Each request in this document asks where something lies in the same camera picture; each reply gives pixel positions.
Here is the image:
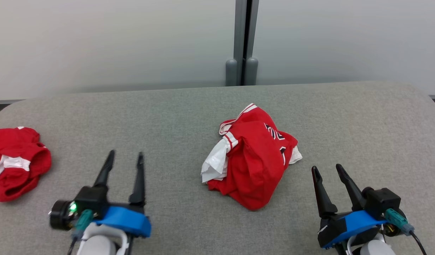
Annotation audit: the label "grey cylindrical post bumper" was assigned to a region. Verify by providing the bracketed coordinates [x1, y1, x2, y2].
[225, 58, 238, 86]
[245, 57, 259, 86]

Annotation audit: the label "right arm teal-plug black cable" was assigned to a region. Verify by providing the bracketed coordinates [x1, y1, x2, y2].
[384, 208, 428, 255]

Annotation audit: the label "grey vertical partition post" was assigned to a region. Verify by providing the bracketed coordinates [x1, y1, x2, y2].
[233, 0, 259, 86]

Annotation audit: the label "arm teal-plug black cable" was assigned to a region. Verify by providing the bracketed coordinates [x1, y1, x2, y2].
[384, 208, 428, 255]
[67, 209, 94, 255]

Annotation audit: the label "red white numbered jersey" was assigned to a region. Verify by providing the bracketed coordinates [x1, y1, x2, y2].
[201, 103, 303, 211]

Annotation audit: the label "left arm teal-plug black cable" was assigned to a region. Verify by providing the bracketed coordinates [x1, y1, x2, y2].
[67, 209, 94, 255]

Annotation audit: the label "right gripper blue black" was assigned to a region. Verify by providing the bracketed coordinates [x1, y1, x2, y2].
[311, 164, 387, 250]

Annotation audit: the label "red white-banded shorts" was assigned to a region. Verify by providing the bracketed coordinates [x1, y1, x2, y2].
[0, 126, 52, 203]

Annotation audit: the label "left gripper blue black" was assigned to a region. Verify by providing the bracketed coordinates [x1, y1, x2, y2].
[93, 149, 152, 238]

